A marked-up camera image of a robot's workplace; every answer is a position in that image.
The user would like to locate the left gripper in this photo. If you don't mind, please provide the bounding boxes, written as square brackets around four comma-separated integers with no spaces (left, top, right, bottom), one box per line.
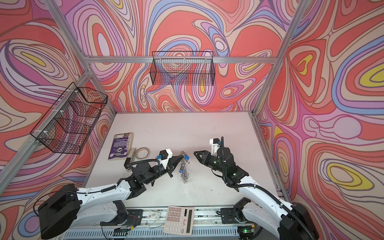
[142,156,184,187]

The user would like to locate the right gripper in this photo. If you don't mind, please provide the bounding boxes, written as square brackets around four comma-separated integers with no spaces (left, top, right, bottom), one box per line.
[194,150,227,174]

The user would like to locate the round keyring disc with keys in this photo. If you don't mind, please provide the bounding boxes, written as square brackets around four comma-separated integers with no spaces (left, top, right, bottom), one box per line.
[179,151,190,184]

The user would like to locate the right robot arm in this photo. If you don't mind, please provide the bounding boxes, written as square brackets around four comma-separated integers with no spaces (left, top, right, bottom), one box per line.
[194,138,320,240]

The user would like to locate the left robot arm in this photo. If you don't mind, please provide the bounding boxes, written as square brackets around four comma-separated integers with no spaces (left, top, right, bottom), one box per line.
[34,156,183,240]

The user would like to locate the clear tape roll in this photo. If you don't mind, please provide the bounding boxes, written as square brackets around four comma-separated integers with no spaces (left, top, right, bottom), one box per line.
[135,147,150,160]

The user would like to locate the purple book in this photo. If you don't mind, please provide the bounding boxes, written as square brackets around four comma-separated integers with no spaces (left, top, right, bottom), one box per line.
[108,133,134,160]

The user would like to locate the small white label card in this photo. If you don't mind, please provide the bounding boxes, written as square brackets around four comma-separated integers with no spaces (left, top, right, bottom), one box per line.
[148,211,161,221]

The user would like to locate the white pink calculator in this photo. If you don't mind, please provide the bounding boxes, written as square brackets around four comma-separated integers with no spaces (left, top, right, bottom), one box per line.
[163,206,195,236]

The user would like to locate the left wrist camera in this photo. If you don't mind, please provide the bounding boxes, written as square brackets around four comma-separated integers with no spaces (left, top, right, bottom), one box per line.
[156,149,173,170]

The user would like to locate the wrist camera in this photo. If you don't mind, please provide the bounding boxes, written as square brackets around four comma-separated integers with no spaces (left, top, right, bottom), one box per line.
[210,138,221,156]
[156,149,173,170]

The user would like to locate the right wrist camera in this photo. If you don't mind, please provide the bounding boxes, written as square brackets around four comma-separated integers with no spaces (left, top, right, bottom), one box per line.
[210,138,221,156]

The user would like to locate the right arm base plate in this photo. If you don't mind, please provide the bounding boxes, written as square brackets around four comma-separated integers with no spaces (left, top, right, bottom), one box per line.
[216,208,258,226]

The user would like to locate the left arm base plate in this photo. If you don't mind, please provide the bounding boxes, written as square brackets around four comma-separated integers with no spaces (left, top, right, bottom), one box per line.
[100,209,144,227]

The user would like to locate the back wire basket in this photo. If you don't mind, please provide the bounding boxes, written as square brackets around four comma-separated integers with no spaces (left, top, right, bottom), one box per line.
[150,50,216,86]

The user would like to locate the wire basket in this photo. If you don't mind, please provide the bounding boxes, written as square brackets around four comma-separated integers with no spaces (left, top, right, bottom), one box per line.
[30,83,108,155]
[150,50,216,86]

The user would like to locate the left wire basket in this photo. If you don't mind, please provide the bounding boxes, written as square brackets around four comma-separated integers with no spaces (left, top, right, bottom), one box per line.
[30,83,108,155]

